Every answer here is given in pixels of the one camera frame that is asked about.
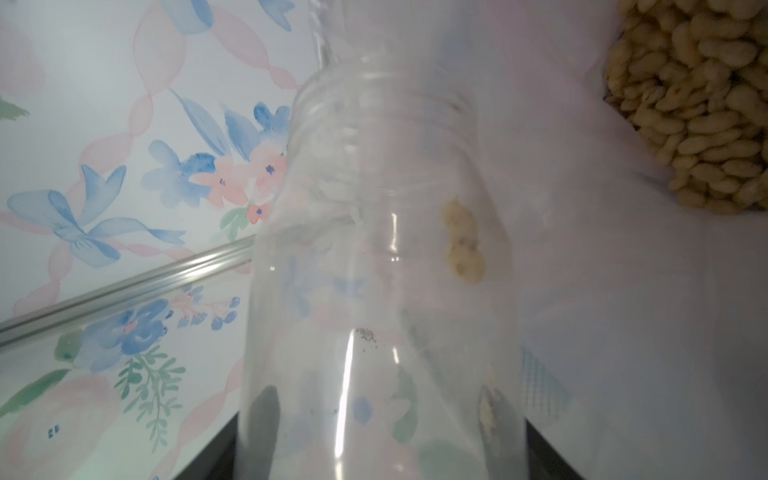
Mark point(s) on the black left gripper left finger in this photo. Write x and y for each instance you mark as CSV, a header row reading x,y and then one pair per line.
x,y
245,448

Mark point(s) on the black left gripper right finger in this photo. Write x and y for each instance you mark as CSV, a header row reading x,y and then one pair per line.
x,y
513,448

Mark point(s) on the dumped peanuts in bin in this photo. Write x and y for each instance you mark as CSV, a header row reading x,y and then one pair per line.
x,y
691,78

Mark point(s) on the pink trash bag liner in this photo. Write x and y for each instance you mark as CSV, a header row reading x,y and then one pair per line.
x,y
645,321

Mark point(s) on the aluminium corner post left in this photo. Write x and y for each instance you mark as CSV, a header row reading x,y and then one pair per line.
x,y
28,328

